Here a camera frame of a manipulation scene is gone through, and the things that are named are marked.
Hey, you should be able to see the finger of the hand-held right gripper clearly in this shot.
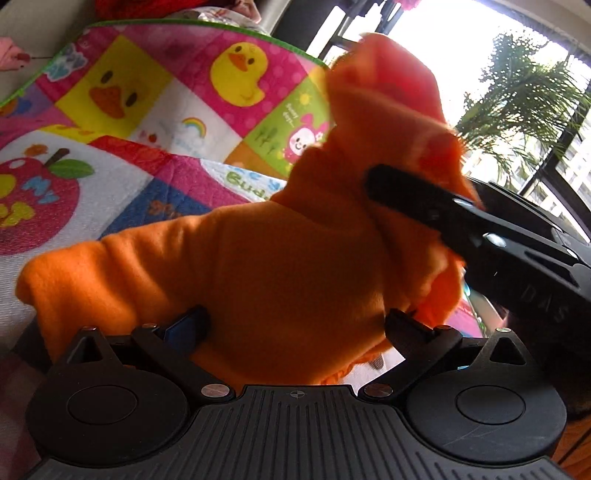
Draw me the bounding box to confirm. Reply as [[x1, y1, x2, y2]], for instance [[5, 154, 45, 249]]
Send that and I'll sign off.
[[464, 176, 591, 251], [362, 164, 583, 271]]

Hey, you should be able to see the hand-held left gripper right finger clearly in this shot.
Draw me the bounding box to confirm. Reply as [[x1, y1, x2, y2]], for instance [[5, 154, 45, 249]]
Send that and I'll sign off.
[[362, 308, 532, 400]]

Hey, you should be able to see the colourful cartoon play mat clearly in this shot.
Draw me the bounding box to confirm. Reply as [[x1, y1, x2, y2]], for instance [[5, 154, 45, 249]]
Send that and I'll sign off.
[[0, 21, 485, 370]]

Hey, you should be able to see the red plush toy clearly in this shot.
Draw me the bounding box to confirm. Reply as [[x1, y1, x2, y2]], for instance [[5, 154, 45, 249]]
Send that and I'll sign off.
[[95, 0, 204, 19]]

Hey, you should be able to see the grey covered sofa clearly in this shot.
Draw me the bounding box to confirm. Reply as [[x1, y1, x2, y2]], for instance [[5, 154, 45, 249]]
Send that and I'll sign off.
[[0, 0, 107, 107]]

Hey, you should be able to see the pink cloth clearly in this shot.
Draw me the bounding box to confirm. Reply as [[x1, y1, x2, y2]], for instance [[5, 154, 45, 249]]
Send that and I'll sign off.
[[0, 37, 28, 72]]

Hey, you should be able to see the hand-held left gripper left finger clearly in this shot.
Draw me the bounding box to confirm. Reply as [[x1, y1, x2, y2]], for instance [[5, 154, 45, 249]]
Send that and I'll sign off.
[[69, 305, 236, 402]]

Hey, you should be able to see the black window frame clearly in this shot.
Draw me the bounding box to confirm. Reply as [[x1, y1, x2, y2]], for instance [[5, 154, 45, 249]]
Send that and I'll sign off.
[[318, 0, 591, 222]]

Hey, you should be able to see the palm plant in white pot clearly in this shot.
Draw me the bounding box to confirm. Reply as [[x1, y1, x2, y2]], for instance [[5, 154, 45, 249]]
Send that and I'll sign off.
[[455, 32, 591, 185]]

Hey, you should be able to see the orange pumpkin costume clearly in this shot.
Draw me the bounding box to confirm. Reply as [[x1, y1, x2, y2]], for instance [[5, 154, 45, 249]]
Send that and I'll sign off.
[[15, 32, 481, 386]]

